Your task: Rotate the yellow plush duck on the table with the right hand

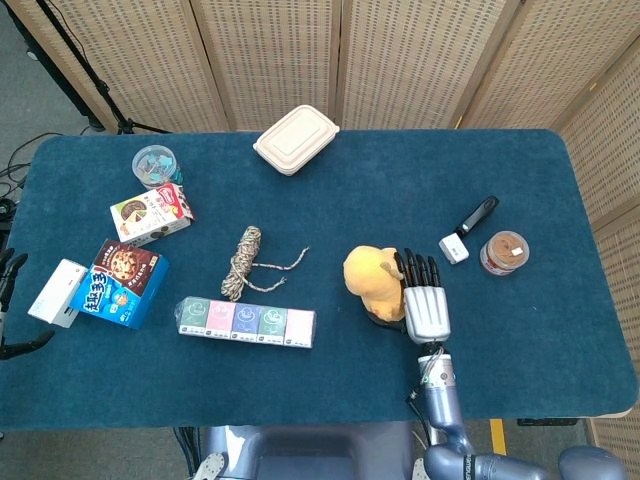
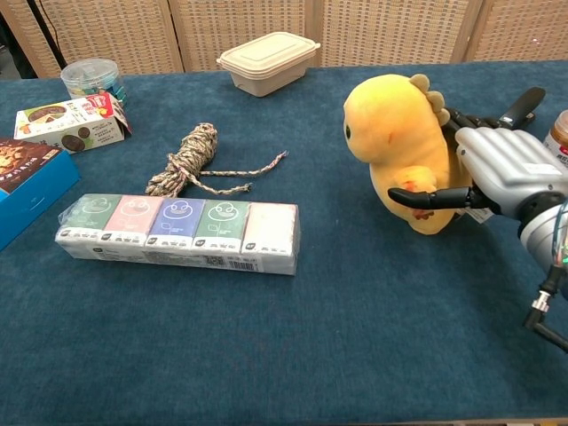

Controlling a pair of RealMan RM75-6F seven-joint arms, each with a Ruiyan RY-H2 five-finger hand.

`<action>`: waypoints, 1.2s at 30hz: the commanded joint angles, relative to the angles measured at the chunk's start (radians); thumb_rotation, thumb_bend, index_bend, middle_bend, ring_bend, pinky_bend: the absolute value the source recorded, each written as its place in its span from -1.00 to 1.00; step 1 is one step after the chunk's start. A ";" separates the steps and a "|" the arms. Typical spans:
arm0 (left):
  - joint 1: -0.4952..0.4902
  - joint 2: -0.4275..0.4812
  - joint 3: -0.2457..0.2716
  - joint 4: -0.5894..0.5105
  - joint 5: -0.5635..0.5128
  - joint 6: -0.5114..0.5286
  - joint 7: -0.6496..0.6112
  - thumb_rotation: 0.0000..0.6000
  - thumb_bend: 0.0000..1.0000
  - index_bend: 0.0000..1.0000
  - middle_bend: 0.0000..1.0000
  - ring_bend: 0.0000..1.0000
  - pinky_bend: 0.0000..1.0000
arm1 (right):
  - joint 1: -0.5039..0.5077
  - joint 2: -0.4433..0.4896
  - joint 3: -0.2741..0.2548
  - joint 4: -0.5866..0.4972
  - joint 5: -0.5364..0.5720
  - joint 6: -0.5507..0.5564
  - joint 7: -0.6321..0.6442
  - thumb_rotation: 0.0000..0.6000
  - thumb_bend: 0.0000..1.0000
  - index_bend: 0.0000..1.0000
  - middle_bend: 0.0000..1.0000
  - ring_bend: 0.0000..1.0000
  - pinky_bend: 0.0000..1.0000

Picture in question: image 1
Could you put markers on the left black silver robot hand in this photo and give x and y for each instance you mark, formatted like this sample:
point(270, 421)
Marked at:
point(20, 347)

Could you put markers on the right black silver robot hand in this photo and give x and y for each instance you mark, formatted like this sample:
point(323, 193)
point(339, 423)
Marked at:
point(427, 315)

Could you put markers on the yellow plush duck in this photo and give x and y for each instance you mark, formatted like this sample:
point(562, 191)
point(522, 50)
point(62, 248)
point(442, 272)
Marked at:
point(370, 280)

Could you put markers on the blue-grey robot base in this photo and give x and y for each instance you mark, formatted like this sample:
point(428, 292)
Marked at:
point(310, 450)

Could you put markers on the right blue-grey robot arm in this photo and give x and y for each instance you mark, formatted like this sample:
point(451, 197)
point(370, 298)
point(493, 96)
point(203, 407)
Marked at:
point(445, 400)

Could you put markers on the small white cardboard box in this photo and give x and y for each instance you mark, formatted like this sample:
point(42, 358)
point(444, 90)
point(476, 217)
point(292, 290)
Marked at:
point(55, 295)

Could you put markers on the brown lidded red jar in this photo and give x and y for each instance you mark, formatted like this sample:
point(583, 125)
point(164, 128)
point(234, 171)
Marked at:
point(502, 252)

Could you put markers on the blue felt table cover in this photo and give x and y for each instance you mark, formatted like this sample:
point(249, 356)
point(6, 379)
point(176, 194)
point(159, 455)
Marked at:
point(525, 350)

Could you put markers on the metal table leg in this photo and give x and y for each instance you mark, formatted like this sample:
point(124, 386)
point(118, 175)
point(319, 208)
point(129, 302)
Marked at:
point(434, 432)

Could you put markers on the blue chocolate cookie box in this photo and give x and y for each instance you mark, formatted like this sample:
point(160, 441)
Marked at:
point(120, 285)

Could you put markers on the black floor adapter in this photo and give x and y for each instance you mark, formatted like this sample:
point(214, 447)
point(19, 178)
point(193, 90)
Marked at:
point(5, 207)

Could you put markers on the yellow floor tape strip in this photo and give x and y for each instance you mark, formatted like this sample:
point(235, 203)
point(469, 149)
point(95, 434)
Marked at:
point(499, 437)

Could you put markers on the grey perforated foot pad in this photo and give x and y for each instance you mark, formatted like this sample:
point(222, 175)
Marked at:
point(421, 471)
point(210, 467)

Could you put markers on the pastel tissue packet row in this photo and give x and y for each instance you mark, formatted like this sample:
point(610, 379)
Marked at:
point(245, 322)

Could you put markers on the white chocolate pie box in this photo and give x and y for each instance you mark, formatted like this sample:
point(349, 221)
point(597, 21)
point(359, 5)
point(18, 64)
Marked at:
point(150, 215)

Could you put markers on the beige lidded lunch box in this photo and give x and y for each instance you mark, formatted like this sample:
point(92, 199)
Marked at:
point(295, 140)

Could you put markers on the clear jar of binder clips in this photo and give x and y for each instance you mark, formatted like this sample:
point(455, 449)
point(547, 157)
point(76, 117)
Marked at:
point(152, 165)

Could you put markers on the black stand base bar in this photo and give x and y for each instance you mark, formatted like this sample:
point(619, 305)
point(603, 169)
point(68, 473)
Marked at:
point(95, 124)

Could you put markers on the black tripod stand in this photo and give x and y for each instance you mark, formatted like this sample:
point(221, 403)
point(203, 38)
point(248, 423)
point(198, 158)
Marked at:
point(122, 125)

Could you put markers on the woven bamboo folding screen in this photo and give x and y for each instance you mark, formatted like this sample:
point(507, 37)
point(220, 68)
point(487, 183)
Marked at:
point(410, 60)

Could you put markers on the black under-table bracket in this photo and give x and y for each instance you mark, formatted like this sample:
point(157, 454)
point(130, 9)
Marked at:
point(550, 421)

